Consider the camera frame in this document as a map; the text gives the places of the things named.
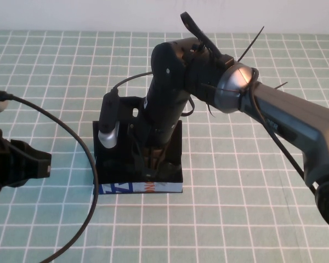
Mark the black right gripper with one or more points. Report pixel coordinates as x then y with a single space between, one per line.
164 117

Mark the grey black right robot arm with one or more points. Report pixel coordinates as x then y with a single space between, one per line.
285 115

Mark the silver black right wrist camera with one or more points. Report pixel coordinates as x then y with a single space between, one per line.
108 137

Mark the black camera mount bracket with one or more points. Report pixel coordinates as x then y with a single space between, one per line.
129 109

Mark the black printed glasses case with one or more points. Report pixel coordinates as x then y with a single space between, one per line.
164 188

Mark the green checkered tablecloth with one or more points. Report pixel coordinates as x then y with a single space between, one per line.
235 219

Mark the black zip tie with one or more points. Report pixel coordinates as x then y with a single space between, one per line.
252 43
281 85

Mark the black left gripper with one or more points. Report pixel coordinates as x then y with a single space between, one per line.
0 159

